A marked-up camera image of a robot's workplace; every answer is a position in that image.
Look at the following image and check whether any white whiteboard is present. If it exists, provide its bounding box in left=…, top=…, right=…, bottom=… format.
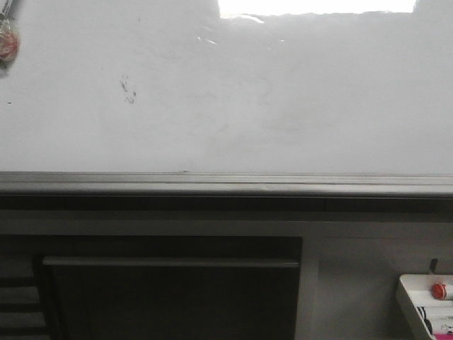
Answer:
left=1, top=1, right=452, bottom=175

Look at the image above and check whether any grey whiteboard marker ledge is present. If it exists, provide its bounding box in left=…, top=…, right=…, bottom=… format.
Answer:
left=1, top=171, right=452, bottom=212

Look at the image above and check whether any dark cabinet panel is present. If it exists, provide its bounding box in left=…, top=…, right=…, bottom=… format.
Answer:
left=35, top=237, right=303, bottom=339

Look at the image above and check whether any black capped marker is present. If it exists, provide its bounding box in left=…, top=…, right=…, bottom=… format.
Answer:
left=417, top=307, right=433, bottom=335

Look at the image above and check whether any white marker tray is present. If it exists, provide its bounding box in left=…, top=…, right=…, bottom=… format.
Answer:
left=396, top=274, right=452, bottom=339

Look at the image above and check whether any red capped marker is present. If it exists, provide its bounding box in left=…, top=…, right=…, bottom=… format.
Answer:
left=430, top=283, right=453, bottom=300

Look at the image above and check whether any pink item in tray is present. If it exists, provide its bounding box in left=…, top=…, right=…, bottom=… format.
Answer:
left=433, top=332, right=453, bottom=340

